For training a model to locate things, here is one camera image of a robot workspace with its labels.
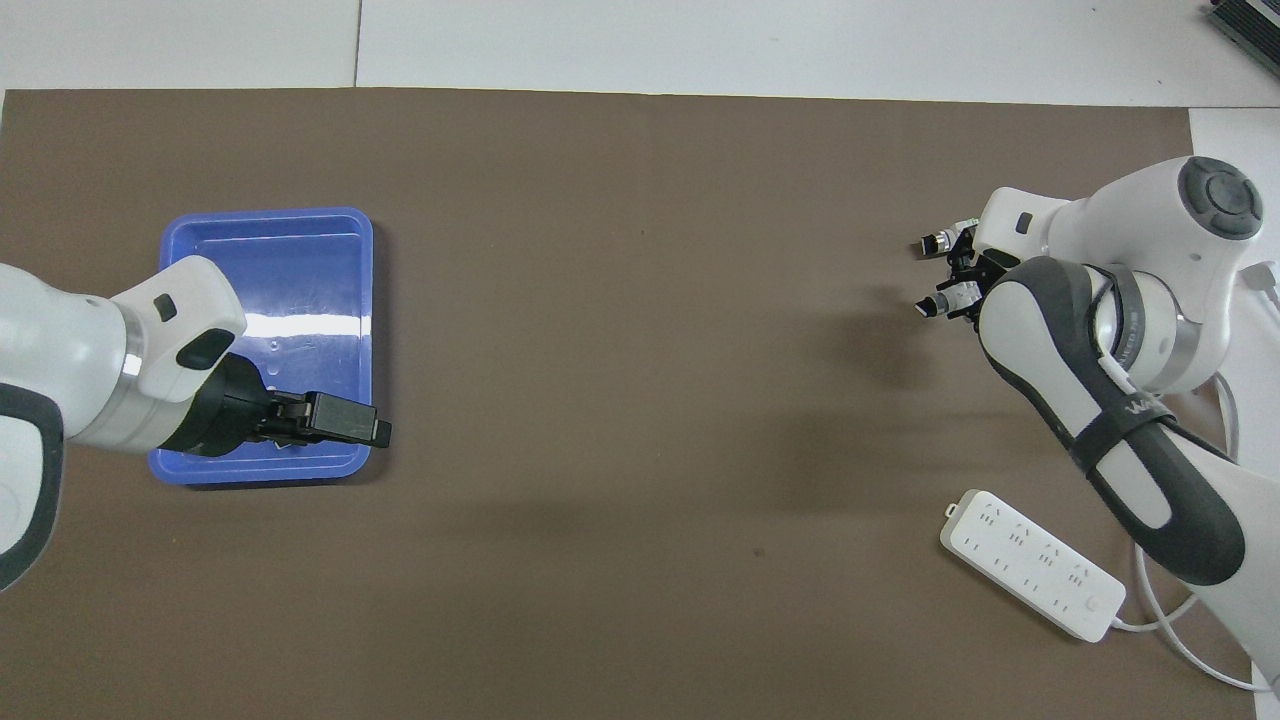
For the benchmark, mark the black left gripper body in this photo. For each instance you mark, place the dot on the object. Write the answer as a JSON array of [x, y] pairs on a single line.
[[225, 415]]

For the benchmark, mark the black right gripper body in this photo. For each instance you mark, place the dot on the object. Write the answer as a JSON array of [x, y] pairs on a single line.
[[1000, 272]]

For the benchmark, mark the green white push-button switch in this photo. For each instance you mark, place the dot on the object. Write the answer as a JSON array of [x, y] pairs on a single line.
[[945, 302], [945, 240]]

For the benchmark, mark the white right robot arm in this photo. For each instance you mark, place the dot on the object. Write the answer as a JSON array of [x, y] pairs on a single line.
[[1130, 230]]

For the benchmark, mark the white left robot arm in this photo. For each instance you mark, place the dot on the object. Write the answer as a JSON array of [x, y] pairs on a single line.
[[60, 350]]

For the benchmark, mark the blue plastic tray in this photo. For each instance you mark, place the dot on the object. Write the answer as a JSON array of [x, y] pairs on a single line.
[[300, 270]]

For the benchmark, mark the white power strip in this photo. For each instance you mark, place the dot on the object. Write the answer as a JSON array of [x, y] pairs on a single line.
[[1030, 560]]

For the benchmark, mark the brown table mat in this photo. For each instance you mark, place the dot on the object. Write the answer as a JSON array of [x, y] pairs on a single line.
[[640, 350]]

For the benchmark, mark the dark grey ribbed device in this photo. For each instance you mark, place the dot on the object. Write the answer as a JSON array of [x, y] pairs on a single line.
[[1250, 25]]

